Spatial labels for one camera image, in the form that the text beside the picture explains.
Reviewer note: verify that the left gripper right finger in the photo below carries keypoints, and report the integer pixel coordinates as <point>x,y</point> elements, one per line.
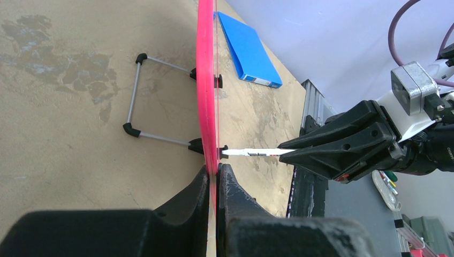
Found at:
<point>244,228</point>

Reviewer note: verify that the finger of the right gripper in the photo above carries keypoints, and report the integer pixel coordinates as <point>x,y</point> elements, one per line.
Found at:
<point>343,165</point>
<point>364,126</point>

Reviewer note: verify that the blue notebook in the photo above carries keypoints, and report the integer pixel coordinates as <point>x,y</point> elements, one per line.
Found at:
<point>250,59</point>

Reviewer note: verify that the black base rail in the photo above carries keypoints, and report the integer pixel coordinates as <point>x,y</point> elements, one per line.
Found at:
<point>308,191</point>

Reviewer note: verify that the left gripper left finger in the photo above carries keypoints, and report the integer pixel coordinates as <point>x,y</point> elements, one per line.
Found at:
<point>176,228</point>

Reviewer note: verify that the black and white marker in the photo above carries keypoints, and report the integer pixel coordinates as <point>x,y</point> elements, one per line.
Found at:
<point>273,152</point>

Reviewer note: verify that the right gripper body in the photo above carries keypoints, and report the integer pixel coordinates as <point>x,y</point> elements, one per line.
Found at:
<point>427,151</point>

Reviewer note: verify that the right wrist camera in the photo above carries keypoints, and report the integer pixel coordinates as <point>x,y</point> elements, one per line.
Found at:
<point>415,101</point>

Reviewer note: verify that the pink-framed whiteboard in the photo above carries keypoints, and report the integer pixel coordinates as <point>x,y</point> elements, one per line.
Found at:
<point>205,80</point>

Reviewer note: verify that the clear tray with tools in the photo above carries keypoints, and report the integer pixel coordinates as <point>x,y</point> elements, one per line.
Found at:
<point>385,192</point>

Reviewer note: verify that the metal wire whiteboard stand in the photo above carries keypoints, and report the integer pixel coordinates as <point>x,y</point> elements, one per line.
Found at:
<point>163,105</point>

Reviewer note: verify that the black whiteboard stand foot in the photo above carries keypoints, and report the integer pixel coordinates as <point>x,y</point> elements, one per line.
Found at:
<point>218,81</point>
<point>221,154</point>

